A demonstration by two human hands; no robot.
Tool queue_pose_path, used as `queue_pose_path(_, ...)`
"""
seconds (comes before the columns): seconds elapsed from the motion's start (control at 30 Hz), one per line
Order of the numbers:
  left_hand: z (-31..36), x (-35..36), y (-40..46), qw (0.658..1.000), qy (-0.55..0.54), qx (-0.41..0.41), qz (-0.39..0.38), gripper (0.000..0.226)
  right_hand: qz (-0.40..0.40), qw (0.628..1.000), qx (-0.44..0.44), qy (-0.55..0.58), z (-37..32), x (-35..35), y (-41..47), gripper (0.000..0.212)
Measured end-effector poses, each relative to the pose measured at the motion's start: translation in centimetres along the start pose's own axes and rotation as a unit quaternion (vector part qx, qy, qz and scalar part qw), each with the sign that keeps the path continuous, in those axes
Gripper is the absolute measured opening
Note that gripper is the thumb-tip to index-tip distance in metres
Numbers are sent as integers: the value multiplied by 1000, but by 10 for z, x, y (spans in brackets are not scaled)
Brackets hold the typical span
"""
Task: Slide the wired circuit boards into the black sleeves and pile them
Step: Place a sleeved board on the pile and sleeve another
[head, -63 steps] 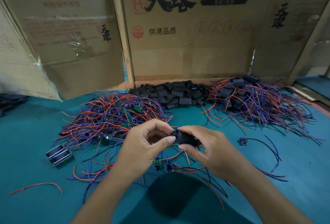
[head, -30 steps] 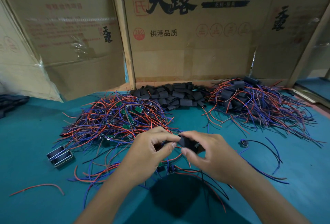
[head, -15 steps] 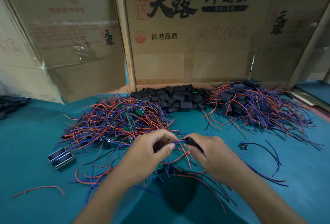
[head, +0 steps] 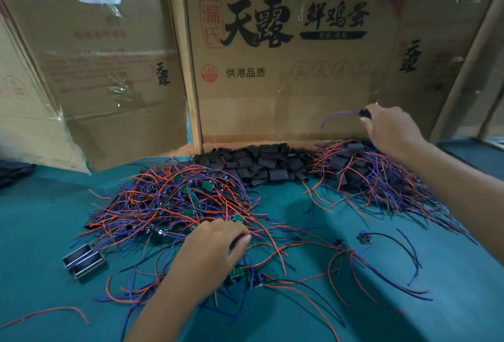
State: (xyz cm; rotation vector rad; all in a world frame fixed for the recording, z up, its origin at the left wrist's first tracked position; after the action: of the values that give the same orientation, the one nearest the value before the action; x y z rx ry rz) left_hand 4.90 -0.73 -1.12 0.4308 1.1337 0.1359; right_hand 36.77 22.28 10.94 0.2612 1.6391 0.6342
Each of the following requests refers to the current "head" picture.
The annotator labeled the person's left hand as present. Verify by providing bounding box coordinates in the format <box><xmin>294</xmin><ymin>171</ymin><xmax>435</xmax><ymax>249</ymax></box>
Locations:
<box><xmin>169</xmin><ymin>219</ymin><xmax>252</xmax><ymax>296</ymax></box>

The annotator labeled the person's right hand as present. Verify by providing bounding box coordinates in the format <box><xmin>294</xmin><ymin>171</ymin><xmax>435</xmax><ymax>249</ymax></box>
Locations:
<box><xmin>360</xmin><ymin>103</ymin><xmax>427</xmax><ymax>161</ymax></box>

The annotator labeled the black-sleeved part with purple wire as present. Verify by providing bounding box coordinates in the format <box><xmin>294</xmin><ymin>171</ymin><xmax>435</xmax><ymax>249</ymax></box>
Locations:
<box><xmin>321</xmin><ymin>107</ymin><xmax>373</xmax><ymax>132</ymax></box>

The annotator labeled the person's left forearm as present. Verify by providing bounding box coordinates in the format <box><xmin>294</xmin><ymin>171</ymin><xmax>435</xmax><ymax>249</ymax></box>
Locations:
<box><xmin>125</xmin><ymin>273</ymin><xmax>223</xmax><ymax>342</ymax></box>

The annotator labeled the person's right forearm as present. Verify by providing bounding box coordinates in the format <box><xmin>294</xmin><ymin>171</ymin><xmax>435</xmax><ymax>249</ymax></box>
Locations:
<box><xmin>396</xmin><ymin>138</ymin><xmax>504</xmax><ymax>267</ymax></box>

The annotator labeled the pile of black sleeve pieces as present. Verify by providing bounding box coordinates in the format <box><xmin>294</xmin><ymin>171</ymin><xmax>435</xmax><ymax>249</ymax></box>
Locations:
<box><xmin>192</xmin><ymin>143</ymin><xmax>316</xmax><ymax>187</ymax></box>

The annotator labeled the cardboard box with red corner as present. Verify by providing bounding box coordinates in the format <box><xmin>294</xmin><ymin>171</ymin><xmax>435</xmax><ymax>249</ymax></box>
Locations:
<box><xmin>364</xmin><ymin>0</ymin><xmax>501</xmax><ymax>142</ymax></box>

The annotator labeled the large printed cardboard box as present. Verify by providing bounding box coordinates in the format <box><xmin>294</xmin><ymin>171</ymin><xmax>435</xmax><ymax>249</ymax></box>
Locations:
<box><xmin>182</xmin><ymin>0</ymin><xmax>400</xmax><ymax>144</ymax></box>

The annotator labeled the slanted wooden beam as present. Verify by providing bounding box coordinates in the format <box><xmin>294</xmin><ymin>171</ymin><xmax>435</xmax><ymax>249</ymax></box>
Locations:
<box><xmin>429</xmin><ymin>0</ymin><xmax>504</xmax><ymax>145</ymax></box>

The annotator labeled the small metal rectangular box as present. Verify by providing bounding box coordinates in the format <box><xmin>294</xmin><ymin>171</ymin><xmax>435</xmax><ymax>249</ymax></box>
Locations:
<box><xmin>62</xmin><ymin>244</ymin><xmax>95</xmax><ymax>270</ymax></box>
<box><xmin>72</xmin><ymin>251</ymin><xmax>107</xmax><ymax>280</ymax></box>

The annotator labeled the wooden upright strip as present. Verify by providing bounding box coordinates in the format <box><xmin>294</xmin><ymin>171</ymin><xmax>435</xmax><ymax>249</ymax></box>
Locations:
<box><xmin>166</xmin><ymin>0</ymin><xmax>204</xmax><ymax>156</ymax></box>

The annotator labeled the plain tilted cardboard sheet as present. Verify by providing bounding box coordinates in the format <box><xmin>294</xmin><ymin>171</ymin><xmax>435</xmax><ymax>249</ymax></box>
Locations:
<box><xmin>0</xmin><ymin>11</ymin><xmax>92</xmax><ymax>175</ymax></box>

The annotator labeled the pile of sleeved wired parts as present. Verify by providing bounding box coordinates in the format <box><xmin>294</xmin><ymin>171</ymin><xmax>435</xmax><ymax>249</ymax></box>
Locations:
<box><xmin>302</xmin><ymin>138</ymin><xmax>477</xmax><ymax>245</ymax></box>

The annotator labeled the pile of wired green circuit boards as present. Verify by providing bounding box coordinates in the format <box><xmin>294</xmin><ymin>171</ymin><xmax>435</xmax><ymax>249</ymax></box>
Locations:
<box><xmin>73</xmin><ymin>158</ymin><xmax>290</xmax><ymax>317</ymax></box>

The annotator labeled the black component with red wires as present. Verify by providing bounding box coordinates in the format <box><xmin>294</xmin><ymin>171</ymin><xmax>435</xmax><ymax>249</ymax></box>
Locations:
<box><xmin>328</xmin><ymin>237</ymin><xmax>434</xmax><ymax>313</ymax></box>

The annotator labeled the loose red wire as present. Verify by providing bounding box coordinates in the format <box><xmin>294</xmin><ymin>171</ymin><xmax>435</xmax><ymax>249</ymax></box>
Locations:
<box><xmin>0</xmin><ymin>306</ymin><xmax>91</xmax><ymax>330</ymax></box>

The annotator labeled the cardboard box with handle hole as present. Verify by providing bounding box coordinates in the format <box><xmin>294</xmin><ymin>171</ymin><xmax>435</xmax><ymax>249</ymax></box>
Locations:
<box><xmin>0</xmin><ymin>0</ymin><xmax>189</xmax><ymax>172</ymax></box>

